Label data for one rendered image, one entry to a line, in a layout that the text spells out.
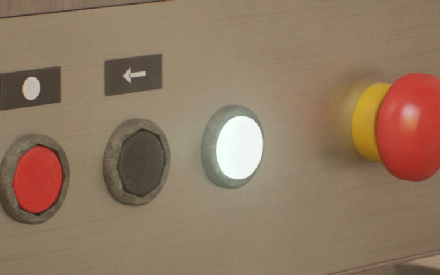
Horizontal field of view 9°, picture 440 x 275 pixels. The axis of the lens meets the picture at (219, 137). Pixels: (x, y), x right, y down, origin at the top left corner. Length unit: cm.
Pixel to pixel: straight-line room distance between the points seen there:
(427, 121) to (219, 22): 9
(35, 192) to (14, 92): 3
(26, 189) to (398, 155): 17
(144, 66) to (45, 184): 6
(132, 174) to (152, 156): 1
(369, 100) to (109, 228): 13
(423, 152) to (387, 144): 1
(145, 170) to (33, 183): 5
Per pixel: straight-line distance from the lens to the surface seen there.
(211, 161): 98
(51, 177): 93
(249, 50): 100
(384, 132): 103
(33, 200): 92
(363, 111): 104
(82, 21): 94
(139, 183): 96
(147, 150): 96
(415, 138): 103
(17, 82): 92
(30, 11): 92
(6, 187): 92
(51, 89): 93
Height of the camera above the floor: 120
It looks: 9 degrees down
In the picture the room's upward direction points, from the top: straight up
